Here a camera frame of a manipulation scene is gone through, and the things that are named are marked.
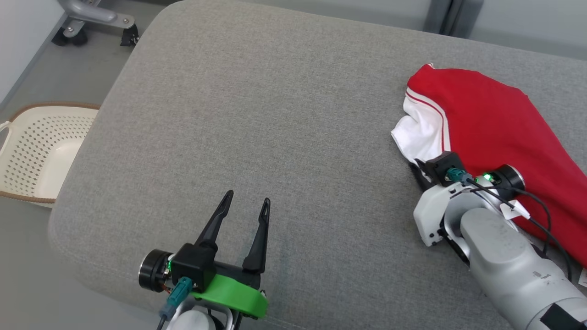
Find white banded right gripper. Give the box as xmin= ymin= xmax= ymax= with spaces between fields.
xmin=409 ymin=158 xmax=526 ymax=248

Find red jersey shirt white sleeves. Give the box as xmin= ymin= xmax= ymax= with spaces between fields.
xmin=391 ymin=63 xmax=587 ymax=269

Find left camera cable teal plug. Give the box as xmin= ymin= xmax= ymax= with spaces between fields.
xmin=156 ymin=276 xmax=193 ymax=330

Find grey cart base with casters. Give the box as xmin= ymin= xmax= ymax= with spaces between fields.
xmin=51 ymin=0 xmax=139 ymax=47

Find white cable label tag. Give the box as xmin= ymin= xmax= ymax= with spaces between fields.
xmin=500 ymin=199 xmax=531 ymax=220

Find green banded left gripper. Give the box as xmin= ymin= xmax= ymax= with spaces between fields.
xmin=138 ymin=190 xmax=271 ymax=320

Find cream perforated laundry basket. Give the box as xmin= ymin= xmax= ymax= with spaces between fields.
xmin=0 ymin=102 xmax=101 ymax=209

